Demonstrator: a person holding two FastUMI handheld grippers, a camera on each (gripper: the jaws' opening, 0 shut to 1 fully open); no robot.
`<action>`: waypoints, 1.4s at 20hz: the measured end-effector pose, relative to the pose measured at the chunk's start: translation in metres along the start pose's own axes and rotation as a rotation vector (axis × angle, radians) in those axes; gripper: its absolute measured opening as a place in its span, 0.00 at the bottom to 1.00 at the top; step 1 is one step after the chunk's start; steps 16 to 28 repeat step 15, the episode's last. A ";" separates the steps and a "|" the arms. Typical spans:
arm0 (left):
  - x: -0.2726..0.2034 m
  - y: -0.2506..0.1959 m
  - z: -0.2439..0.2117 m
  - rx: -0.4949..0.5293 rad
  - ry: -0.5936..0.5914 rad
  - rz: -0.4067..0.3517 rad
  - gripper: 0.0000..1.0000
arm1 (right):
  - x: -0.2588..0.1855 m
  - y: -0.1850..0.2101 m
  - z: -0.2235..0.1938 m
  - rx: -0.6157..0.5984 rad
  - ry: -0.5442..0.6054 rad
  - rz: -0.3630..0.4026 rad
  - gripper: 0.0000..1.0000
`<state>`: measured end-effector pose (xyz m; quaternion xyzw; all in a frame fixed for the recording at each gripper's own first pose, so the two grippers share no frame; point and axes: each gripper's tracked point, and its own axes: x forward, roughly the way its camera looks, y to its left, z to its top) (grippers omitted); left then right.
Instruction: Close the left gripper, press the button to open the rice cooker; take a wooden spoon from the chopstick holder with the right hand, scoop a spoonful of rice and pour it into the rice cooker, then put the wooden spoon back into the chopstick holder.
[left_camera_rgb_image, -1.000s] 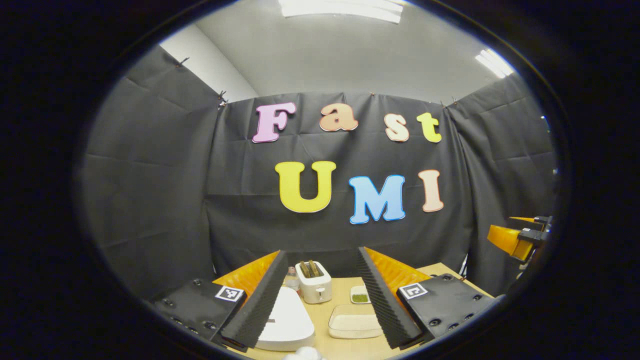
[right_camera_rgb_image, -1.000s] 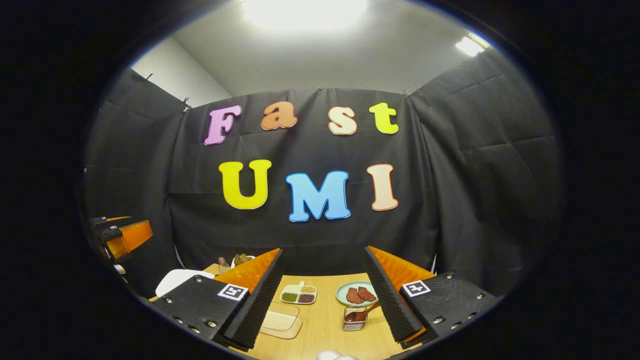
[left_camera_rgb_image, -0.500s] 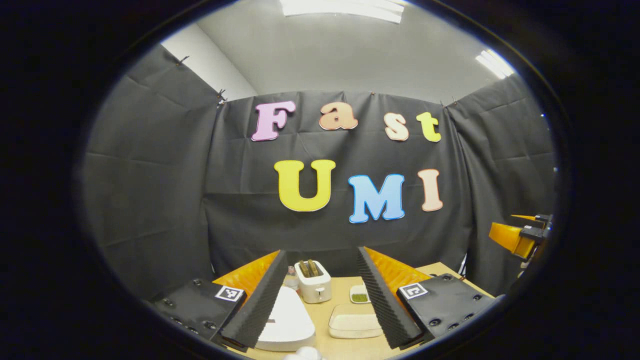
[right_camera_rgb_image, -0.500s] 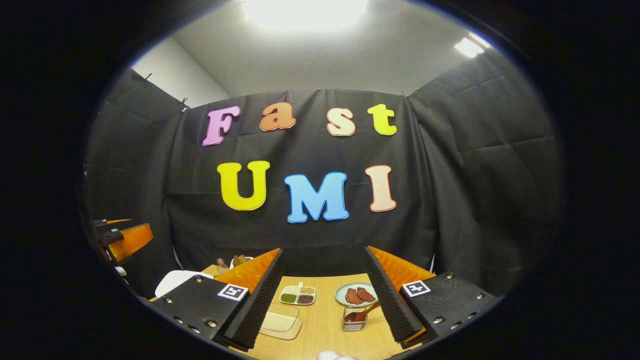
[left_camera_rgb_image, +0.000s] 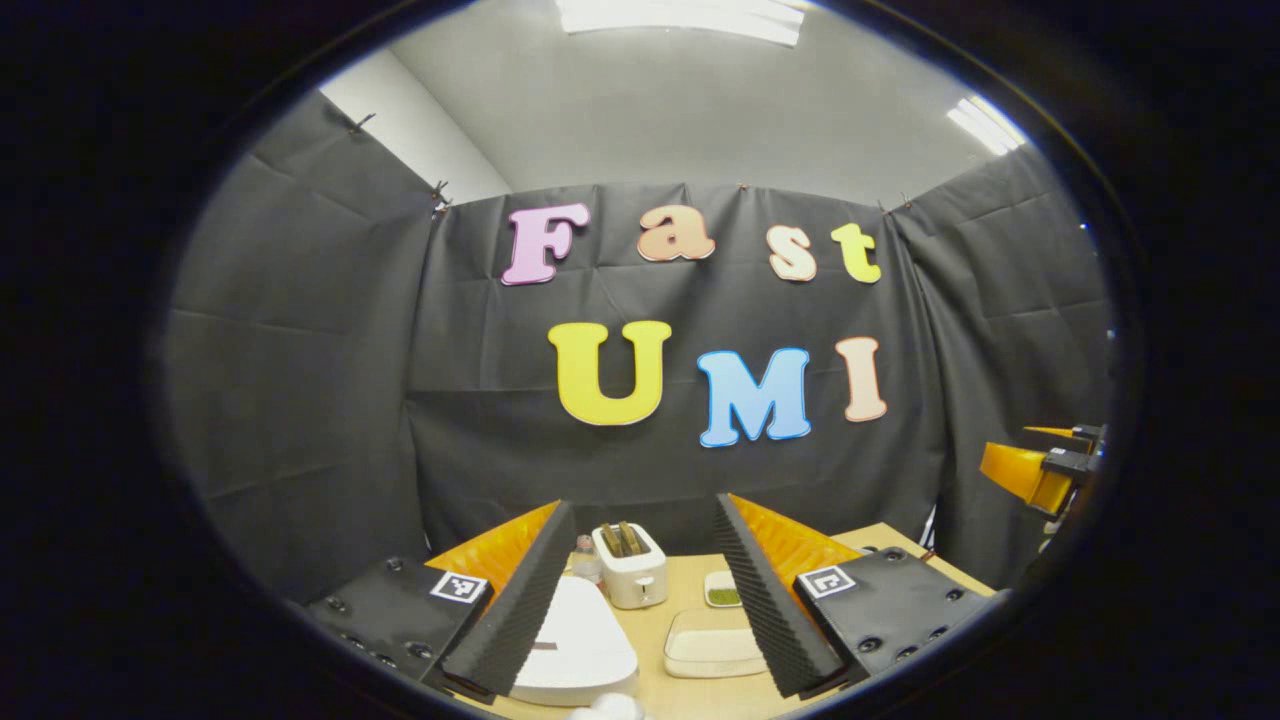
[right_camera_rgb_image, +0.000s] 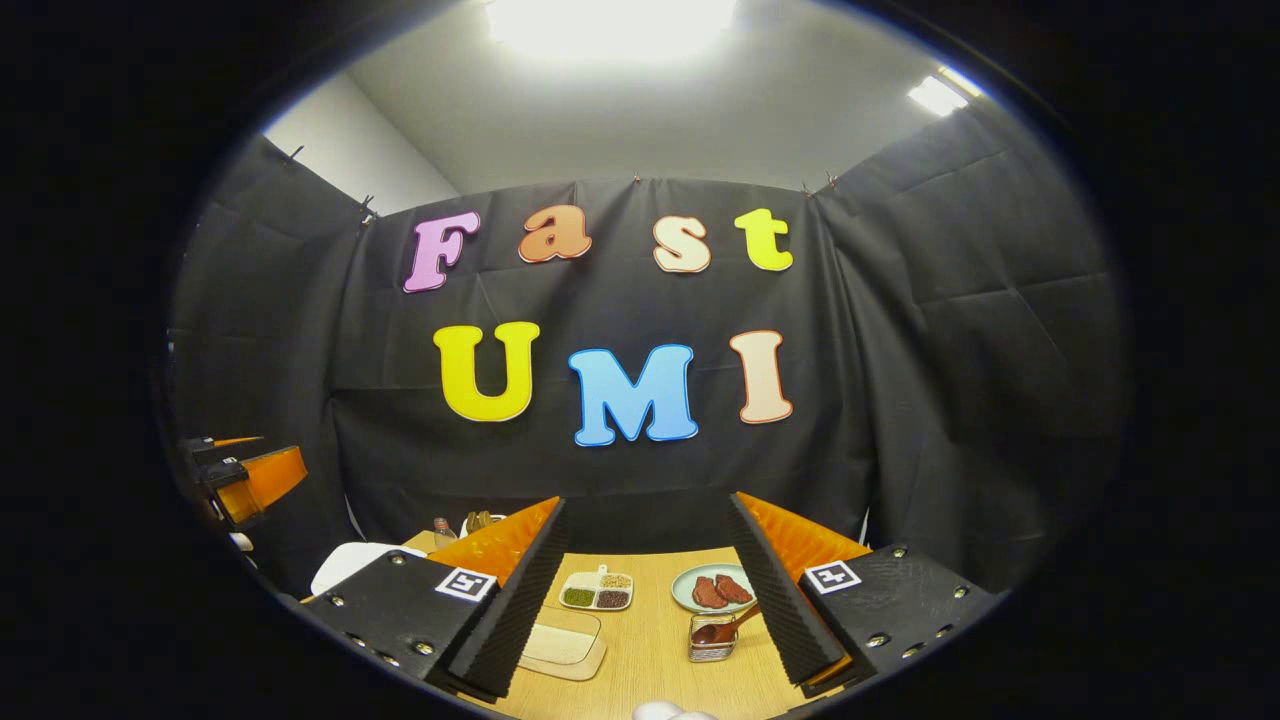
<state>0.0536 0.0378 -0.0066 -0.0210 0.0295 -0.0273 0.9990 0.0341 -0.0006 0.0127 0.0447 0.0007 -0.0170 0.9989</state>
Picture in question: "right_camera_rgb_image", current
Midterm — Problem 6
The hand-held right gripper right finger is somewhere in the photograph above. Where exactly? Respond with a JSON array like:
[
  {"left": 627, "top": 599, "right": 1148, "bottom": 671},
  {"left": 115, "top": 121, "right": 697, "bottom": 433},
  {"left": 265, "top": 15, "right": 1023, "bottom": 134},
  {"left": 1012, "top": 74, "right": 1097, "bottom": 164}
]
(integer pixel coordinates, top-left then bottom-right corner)
[{"left": 724, "top": 490, "right": 1006, "bottom": 701}]

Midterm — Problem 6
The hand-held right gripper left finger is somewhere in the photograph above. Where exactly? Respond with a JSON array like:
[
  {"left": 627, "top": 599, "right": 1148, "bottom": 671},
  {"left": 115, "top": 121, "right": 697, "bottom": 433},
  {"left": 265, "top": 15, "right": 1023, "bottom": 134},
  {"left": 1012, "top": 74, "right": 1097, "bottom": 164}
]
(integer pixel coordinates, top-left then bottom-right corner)
[{"left": 300, "top": 495, "right": 571, "bottom": 701}]

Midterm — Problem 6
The clear container of rice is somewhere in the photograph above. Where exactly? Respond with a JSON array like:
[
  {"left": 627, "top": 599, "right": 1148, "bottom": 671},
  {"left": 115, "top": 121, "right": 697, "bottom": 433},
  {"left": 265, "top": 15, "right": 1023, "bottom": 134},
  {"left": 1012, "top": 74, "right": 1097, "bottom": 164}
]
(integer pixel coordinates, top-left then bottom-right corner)
[{"left": 518, "top": 607, "right": 608, "bottom": 683}]

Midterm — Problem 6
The dark wooden spoon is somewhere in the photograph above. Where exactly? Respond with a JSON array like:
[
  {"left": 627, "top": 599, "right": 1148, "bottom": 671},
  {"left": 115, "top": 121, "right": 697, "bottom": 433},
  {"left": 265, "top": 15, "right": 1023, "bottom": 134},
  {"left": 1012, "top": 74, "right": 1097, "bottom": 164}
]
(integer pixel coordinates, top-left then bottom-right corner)
[{"left": 691, "top": 603, "right": 763, "bottom": 646}]

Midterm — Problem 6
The clear chopstick holder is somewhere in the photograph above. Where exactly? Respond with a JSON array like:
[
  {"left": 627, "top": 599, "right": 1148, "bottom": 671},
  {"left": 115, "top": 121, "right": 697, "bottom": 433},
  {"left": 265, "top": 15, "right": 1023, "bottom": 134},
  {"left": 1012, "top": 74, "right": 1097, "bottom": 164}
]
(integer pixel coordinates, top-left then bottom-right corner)
[{"left": 688, "top": 614, "right": 741, "bottom": 663}]

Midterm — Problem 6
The white rice cooker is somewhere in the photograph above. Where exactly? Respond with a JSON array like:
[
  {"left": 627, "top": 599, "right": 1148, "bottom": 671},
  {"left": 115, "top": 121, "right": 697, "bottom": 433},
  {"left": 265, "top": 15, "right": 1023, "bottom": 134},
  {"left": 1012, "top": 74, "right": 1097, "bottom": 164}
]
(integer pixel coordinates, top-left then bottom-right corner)
[{"left": 310, "top": 541, "right": 429, "bottom": 598}]

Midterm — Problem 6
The white divided bean dish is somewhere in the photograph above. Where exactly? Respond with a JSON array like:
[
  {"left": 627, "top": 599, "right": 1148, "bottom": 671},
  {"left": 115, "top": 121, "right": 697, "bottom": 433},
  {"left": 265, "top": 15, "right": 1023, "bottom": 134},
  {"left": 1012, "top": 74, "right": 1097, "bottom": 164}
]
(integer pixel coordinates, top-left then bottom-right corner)
[{"left": 559, "top": 565, "right": 635, "bottom": 612}]

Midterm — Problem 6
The light green plate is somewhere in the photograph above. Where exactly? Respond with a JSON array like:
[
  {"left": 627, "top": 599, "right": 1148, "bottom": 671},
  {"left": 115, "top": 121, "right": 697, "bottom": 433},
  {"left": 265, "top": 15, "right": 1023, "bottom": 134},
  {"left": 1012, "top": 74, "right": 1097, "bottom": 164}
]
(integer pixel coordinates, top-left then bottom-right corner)
[{"left": 671, "top": 563, "right": 756, "bottom": 614}]

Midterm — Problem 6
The black backdrop cloth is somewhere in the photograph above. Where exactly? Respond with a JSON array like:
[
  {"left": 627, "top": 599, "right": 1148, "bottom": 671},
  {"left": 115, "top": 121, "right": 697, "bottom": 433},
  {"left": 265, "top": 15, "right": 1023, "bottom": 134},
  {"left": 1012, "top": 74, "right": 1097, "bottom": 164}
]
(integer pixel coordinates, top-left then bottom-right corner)
[{"left": 168, "top": 100, "right": 1126, "bottom": 601}]

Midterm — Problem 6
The small ceiling light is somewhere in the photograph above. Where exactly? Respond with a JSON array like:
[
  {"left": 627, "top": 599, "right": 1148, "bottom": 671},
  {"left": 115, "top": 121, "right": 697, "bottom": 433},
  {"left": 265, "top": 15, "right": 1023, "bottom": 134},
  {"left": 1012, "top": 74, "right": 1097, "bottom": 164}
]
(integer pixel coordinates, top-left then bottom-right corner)
[{"left": 905, "top": 65, "right": 986, "bottom": 118}]

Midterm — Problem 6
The large ceiling light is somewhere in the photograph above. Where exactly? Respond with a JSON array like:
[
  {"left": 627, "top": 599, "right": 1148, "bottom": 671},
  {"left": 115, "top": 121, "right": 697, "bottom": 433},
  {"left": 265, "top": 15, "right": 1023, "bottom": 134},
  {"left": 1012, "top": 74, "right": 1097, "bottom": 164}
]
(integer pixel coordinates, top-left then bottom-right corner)
[{"left": 485, "top": 0, "right": 741, "bottom": 66}]

